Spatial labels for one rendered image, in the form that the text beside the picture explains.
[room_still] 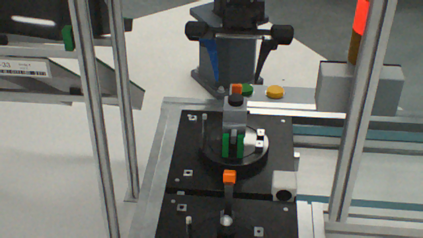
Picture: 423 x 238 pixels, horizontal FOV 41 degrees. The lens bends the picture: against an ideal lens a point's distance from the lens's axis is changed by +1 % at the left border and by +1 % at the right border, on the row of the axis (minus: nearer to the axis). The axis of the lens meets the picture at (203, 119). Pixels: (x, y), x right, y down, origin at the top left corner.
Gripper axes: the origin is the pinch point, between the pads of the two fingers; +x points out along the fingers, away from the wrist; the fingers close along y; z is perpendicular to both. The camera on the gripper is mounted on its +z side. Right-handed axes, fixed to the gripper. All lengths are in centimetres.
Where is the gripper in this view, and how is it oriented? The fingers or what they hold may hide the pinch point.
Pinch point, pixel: (236, 63)
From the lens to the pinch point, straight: 98.4
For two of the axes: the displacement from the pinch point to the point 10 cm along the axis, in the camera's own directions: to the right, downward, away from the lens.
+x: -0.6, 10.0, -0.2
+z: -0.9, -0.2, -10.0
